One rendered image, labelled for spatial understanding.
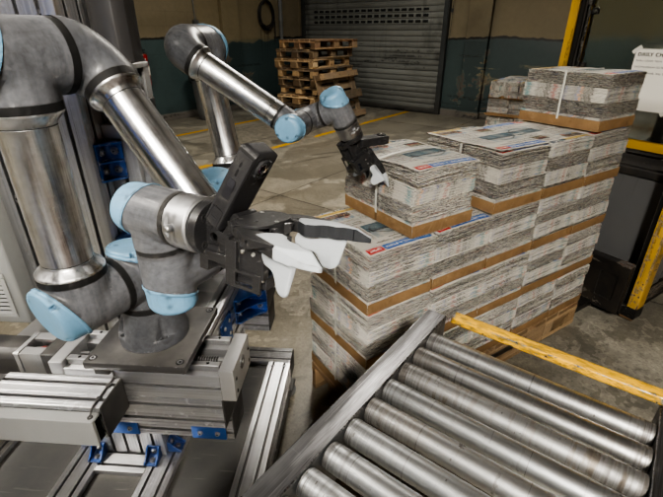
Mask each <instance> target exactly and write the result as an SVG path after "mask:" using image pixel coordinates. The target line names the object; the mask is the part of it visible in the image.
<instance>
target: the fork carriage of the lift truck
mask: <svg viewBox="0 0 663 497"><path fill-rule="evenodd" d="M592 254H593V257H592V260H591V262H590V263H588V264H590V266H589V269H588V272H587V273H586V274H585V278H584V282H583V283H584V284H583V287H582V290H581V296H584V297H586V298H588V299H590V304H593V305H595V306H597V307H599V308H601V309H603V310H605V311H607V312H609V313H612V314H614V315H615V314H616V313H619V312H620V310H621V307H622V304H623V302H624V299H625V296H626V291H627V289H628V286H629V283H630V280H631V278H632V275H633V273H634V270H635V267H636V265H635V264H632V263H630V262H627V261H625V260H622V259H619V258H617V257H614V256H611V255H609V254H606V253H603V252H601V251H598V250H595V249H594V250H593V253H592Z"/></svg>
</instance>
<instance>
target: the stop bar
mask: <svg viewBox="0 0 663 497"><path fill-rule="evenodd" d="M451 323H453V324H455V325H458V326H460V327H463V328H465V329H468V330H470V331H473V332H476V333H478V334H481V335H483V336H486V337H488V338H491V339H493V340H496V341H499V342H501V343H504V344H506V345H509V346H511V347H514V348H516V349H519V350H521V351H524V352H527V353H529V354H532V355H534V356H537V357H539V358H542V359H544V360H547V361H550V362H552V363H555V364H557V365H559V366H561V367H564V368H566V369H569V370H572V371H574V372H577V373H579V374H582V375H584V376H587V377H589V378H592V379H594V380H597V381H600V382H602V383H605V384H607V385H610V386H612V387H615V388H617V389H620V390H623V391H627V392H629V393H632V394H634V395H637V396H639V397H642V398H644V399H647V400H650V401H652V402H655V403H657V404H660V405H663V390H662V389H660V388H658V387H655V386H652V385H650V384H647V383H644V382H642V381H639V380H636V379H634V378H631V377H628V376H626V375H623V374H620V373H618V372H615V371H612V370H610V369H607V368H604V367H602V366H599V365H596V364H594V363H591V362H588V361H586V360H583V359H580V358H578V357H575V356H572V355H570V354H567V353H564V352H562V351H559V350H556V349H554V348H551V347H548V346H546V345H544V344H541V343H539V342H536V341H533V340H531V339H528V338H525V337H523V336H520V335H517V334H515V333H512V332H509V331H507V330H504V329H501V328H499V327H496V326H493V325H490V324H488V323H485V322H482V321H480V320H477V319H473V318H470V317H467V316H465V315H462V314H459V313H454V314H453V315H452V316H451Z"/></svg>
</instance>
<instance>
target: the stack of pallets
mask: <svg viewBox="0 0 663 497"><path fill-rule="evenodd" d="M343 41H348V46H343V45H342V42H343ZM289 42H294V46H289ZM309 42H310V43H311V46H309ZM327 42H330V43H331V46H327ZM352 47H357V38H296V39H280V40H279V48H276V58H274V61H275V67H276V68H277V70H278V75H277V76H278V82H279V84H278V85H280V88H281V94H277V97H278V99H279V100H280V101H281V102H283V103H284V104H286V105H287V106H289V107H291V108H292V109H296V108H300V107H305V106H308V105H311V104H313V103H316V102H318V94H317V92H316V91H317V88H316V85H315V84H314V80H313V76H316V75H318V74H324V73H331V72H338V71H337V68H344V71H346V70H352V67H353V65H349V56H352ZM338 50H343V55H337V51H338ZM322 51H327V52H328V54H324V55H322ZM286 52H291V55H287V56H286ZM304 52H309V54H304ZM335 59H340V64H334V60H335ZM319 60H324V63H319ZM284 61H287V62H290V64H288V65H284ZM302 62H307V63H302ZM323 70H328V71H327V72H322V71H323ZM286 71H292V73H289V74H286ZM288 80H293V82H288ZM289 88H291V89H295V90H292V91H289ZM287 98H292V99H287Z"/></svg>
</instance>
